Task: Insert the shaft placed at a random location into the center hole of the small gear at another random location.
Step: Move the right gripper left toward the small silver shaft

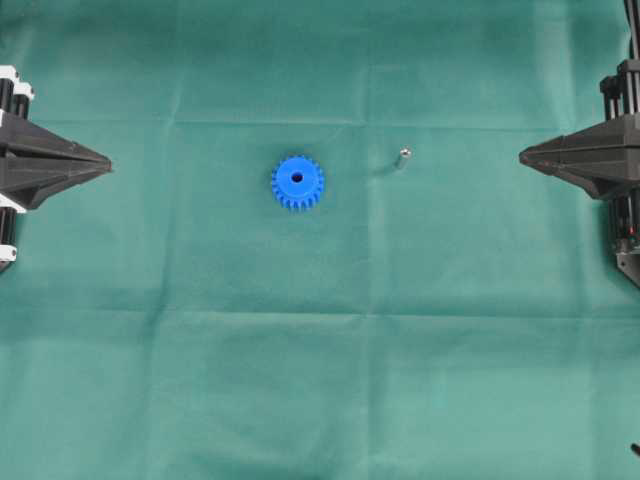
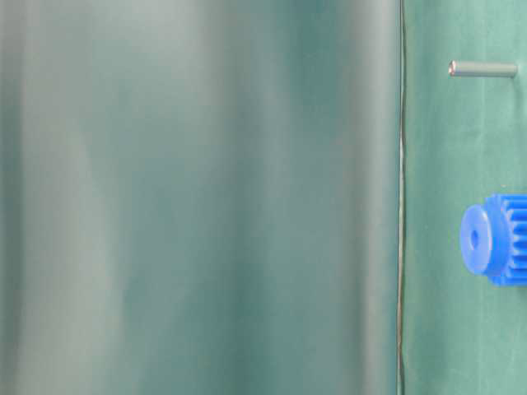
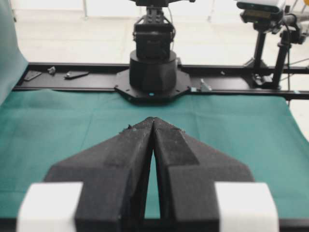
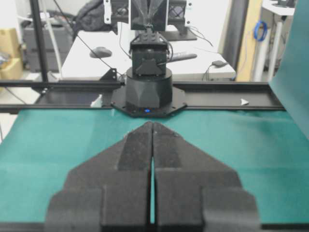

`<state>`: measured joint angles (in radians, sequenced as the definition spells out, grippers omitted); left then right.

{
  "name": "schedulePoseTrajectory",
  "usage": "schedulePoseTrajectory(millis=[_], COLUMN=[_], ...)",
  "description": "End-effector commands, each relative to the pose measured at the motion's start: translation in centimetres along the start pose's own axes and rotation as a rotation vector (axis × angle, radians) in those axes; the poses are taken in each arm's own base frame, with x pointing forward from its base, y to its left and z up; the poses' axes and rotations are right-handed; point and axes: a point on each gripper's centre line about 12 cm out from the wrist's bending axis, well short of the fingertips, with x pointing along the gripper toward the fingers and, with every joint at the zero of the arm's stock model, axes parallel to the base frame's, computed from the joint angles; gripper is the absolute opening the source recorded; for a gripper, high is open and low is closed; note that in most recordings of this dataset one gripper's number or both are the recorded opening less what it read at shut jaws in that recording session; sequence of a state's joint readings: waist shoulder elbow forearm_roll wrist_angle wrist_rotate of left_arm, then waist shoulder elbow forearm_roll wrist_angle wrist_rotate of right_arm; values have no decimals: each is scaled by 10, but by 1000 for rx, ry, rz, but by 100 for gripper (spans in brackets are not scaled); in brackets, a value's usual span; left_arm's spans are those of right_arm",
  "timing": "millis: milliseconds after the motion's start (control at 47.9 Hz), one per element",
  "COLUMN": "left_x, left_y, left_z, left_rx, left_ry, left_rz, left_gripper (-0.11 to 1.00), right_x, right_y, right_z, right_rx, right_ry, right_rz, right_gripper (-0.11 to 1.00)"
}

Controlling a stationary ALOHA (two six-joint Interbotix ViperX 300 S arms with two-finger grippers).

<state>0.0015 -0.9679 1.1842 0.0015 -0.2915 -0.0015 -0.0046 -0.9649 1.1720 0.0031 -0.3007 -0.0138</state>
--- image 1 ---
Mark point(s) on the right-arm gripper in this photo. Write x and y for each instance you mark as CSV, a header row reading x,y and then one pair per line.
x,y
600,143

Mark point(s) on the blue plastic gear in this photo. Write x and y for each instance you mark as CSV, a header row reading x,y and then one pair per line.
x,y
297,183

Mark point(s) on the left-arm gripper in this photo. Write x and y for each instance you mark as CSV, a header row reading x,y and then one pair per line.
x,y
27,182

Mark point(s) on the green cloth mat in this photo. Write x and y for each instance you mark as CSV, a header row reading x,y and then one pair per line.
x,y
461,318

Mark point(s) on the small metal shaft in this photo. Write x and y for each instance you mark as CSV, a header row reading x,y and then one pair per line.
x,y
404,155

